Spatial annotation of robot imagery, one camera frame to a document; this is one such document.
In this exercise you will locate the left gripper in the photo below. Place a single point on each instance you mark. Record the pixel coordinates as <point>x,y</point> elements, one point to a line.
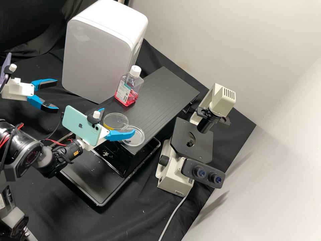
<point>15,90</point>

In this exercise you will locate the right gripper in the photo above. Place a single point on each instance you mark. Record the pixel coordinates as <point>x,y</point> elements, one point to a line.
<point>104,135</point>

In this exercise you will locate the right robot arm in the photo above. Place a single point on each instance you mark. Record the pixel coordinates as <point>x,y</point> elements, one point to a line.
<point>22,153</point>

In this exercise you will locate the petri dish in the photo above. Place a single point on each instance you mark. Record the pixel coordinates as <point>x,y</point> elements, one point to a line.
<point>116,120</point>

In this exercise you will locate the petri dish lid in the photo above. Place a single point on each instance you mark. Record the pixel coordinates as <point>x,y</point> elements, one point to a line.
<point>136,140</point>

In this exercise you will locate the red liquid bottle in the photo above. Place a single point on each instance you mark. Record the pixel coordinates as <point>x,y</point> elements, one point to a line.
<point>128,87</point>

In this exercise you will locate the black platform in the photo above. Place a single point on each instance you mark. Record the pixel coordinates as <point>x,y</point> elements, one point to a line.
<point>160,100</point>

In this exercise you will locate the black tray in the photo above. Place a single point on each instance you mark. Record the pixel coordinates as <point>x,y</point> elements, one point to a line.
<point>100,185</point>

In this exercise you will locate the white box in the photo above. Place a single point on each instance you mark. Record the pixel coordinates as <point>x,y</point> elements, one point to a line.
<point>100,50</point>

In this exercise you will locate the cream microscope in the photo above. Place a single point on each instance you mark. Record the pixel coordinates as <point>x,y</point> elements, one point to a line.
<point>180,170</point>

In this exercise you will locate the right wrist camera phone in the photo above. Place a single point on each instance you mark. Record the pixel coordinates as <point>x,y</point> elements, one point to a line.
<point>80,124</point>

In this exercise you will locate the wrist camera phone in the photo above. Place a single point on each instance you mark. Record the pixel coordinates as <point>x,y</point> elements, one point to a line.
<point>80,124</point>
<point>5,70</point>

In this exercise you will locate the left wrist camera phone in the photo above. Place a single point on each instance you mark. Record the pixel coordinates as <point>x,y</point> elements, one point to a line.
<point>5,70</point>

